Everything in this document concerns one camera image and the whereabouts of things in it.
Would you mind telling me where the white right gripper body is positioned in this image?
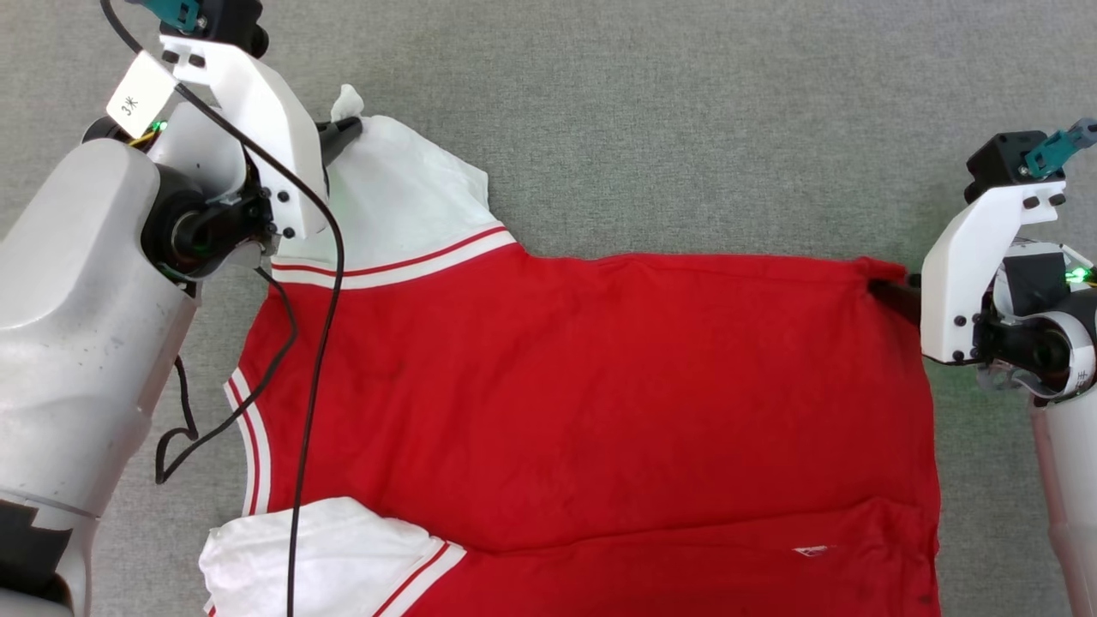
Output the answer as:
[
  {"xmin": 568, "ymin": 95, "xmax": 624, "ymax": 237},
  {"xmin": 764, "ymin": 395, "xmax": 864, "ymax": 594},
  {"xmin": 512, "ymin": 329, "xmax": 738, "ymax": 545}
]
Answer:
[{"xmin": 920, "ymin": 180, "xmax": 1069, "ymax": 366}]

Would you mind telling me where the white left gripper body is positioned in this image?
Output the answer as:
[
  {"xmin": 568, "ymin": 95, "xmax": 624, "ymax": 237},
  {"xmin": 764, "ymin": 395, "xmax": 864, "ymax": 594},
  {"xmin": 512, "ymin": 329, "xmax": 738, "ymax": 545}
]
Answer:
[{"xmin": 159, "ymin": 34, "xmax": 332, "ymax": 243}]

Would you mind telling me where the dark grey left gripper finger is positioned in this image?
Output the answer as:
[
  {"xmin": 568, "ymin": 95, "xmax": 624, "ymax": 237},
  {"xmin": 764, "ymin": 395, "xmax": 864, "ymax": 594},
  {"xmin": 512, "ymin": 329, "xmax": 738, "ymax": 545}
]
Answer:
[{"xmin": 317, "ymin": 117, "xmax": 365, "ymax": 169}]

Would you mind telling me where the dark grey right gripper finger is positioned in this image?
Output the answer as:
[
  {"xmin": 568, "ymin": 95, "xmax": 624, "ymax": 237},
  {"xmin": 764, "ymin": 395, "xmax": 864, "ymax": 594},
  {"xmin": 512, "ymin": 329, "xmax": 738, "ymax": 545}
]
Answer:
[{"xmin": 866, "ymin": 275, "xmax": 924, "ymax": 328}]

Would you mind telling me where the red and white jersey shirt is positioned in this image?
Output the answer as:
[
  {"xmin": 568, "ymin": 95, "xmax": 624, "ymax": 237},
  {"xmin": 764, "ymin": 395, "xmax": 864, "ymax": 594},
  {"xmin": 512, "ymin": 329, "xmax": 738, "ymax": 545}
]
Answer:
[{"xmin": 199, "ymin": 84, "xmax": 944, "ymax": 617}]

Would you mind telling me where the white paper label tag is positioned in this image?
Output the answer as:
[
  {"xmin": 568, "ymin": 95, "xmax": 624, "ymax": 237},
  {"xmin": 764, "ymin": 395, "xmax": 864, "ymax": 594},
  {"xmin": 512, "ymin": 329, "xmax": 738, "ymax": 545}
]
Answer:
[{"xmin": 105, "ymin": 51, "xmax": 179, "ymax": 139}]

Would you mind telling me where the grey fabric sofa cushion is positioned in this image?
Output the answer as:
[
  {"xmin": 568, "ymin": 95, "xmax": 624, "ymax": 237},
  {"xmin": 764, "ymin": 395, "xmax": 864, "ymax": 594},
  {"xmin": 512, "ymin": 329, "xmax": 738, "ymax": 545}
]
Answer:
[{"xmin": 0, "ymin": 0, "xmax": 1097, "ymax": 617}]

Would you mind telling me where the teal left camera connector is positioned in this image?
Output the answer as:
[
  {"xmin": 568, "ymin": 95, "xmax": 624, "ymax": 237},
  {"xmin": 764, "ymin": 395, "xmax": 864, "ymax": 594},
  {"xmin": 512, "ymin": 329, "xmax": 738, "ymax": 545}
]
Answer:
[{"xmin": 129, "ymin": 0, "xmax": 207, "ymax": 32}]

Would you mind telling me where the teal camera connector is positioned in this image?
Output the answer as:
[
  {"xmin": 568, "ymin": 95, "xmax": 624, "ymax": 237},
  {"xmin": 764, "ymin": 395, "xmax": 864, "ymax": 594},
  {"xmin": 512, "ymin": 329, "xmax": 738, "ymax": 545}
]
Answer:
[
  {"xmin": 1023, "ymin": 117, "xmax": 1097, "ymax": 178},
  {"xmin": 129, "ymin": 0, "xmax": 207, "ymax": 32}
]

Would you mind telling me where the teal right camera connector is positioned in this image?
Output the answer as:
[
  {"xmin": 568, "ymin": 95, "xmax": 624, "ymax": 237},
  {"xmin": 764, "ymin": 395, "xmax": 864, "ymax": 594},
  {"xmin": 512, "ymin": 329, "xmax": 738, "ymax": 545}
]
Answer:
[{"xmin": 1023, "ymin": 117, "xmax": 1097, "ymax": 178}]

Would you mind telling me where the long thin black cable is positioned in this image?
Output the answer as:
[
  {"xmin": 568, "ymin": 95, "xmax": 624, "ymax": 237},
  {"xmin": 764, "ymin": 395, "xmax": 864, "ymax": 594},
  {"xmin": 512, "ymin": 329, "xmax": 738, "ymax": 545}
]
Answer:
[{"xmin": 99, "ymin": 0, "xmax": 346, "ymax": 617}]

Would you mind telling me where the looped thin black cable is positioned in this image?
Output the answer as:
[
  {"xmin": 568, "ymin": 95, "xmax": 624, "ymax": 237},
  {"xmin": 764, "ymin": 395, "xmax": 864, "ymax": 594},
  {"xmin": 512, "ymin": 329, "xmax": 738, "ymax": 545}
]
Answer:
[{"xmin": 154, "ymin": 264, "xmax": 300, "ymax": 486}]

